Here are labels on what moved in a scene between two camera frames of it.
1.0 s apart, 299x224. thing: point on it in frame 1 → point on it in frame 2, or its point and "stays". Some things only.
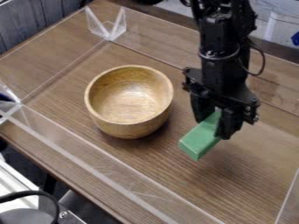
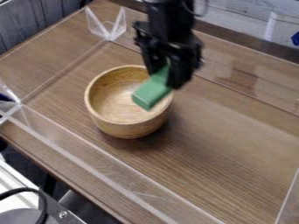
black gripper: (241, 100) → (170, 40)
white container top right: (282, 25) stays
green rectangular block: (201, 139) → (154, 90)
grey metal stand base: (38, 216) stays
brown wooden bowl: (129, 98) stays
